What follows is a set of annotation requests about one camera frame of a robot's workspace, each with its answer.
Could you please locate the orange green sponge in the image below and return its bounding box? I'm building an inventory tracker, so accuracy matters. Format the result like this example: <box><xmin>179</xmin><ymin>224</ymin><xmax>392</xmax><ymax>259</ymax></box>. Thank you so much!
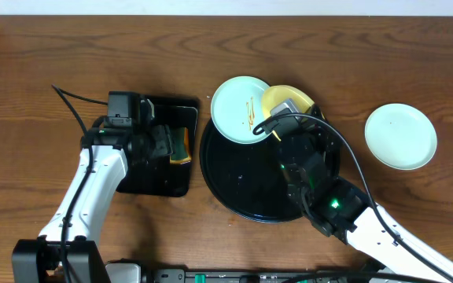
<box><xmin>170</xmin><ymin>127</ymin><xmax>192</xmax><ymax>164</ymax></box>

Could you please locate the rectangular black tray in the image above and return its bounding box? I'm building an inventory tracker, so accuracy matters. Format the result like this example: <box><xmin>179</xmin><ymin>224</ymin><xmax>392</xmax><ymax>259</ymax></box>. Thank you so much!
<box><xmin>116</xmin><ymin>95</ymin><xmax>200</xmax><ymax>197</ymax></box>

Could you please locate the light green plate top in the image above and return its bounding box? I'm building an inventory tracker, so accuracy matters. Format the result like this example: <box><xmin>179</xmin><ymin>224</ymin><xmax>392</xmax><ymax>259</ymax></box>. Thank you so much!
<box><xmin>211</xmin><ymin>76</ymin><xmax>269</xmax><ymax>145</ymax></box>

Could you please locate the light green plate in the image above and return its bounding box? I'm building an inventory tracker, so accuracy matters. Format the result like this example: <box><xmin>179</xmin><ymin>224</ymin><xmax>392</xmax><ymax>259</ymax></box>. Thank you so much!
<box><xmin>211</xmin><ymin>76</ymin><xmax>269</xmax><ymax>145</ymax></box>
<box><xmin>364</xmin><ymin>103</ymin><xmax>438</xmax><ymax>171</ymax></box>

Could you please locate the yellow plate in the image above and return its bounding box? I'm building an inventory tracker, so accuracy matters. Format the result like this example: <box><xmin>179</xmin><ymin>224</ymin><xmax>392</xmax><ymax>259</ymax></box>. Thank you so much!
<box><xmin>260</xmin><ymin>84</ymin><xmax>325</xmax><ymax>142</ymax></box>

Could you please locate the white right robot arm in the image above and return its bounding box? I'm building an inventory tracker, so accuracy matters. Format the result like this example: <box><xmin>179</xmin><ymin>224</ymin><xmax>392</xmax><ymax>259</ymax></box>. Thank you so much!
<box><xmin>263</xmin><ymin>112</ymin><xmax>453</xmax><ymax>282</ymax></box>

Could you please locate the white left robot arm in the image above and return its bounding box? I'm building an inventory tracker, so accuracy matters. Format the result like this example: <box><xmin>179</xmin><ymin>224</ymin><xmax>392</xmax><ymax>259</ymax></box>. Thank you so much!
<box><xmin>12</xmin><ymin>97</ymin><xmax>173</xmax><ymax>282</ymax></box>

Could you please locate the round black tray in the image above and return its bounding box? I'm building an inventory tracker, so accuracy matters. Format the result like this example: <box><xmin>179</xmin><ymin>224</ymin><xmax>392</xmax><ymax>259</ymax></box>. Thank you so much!
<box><xmin>199</xmin><ymin>90</ymin><xmax>341</xmax><ymax>224</ymax></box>

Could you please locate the black base unit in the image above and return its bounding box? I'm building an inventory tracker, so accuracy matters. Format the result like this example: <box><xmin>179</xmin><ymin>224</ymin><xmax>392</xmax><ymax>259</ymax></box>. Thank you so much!
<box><xmin>105</xmin><ymin>260</ymin><xmax>392</xmax><ymax>283</ymax></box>

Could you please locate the left black cable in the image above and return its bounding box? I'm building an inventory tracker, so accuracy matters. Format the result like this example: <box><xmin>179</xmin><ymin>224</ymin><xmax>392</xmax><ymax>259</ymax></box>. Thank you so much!
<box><xmin>51</xmin><ymin>84</ymin><xmax>109</xmax><ymax>283</ymax></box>

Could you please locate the black cable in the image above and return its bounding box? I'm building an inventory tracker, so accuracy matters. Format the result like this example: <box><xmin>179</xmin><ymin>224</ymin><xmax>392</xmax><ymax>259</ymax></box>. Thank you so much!
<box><xmin>252</xmin><ymin>112</ymin><xmax>453</xmax><ymax>283</ymax></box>
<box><xmin>51</xmin><ymin>84</ymin><xmax>109</xmax><ymax>283</ymax></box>

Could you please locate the right black cable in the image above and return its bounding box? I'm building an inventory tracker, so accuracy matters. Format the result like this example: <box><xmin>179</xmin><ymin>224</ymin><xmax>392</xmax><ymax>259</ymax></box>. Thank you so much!
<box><xmin>252</xmin><ymin>112</ymin><xmax>453</xmax><ymax>283</ymax></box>

